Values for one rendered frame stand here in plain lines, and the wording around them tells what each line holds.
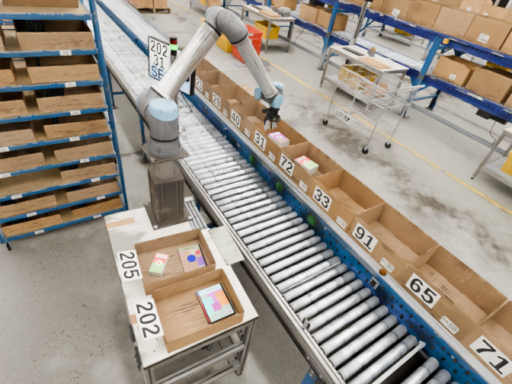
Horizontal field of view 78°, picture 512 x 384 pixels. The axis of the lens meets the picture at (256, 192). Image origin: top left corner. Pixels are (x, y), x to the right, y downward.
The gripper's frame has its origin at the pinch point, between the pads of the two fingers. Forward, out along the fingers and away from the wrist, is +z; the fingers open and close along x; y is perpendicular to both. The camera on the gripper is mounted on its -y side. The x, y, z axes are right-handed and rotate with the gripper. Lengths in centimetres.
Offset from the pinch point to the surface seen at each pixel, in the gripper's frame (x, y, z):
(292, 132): 28.2, -2.2, 10.3
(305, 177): -1, 51, 11
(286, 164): -1.1, 29.3, 14.1
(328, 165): 28, 44, 13
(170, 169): -89, 26, -3
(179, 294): -107, 82, 35
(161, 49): -56, -71, -39
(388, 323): -16, 149, 37
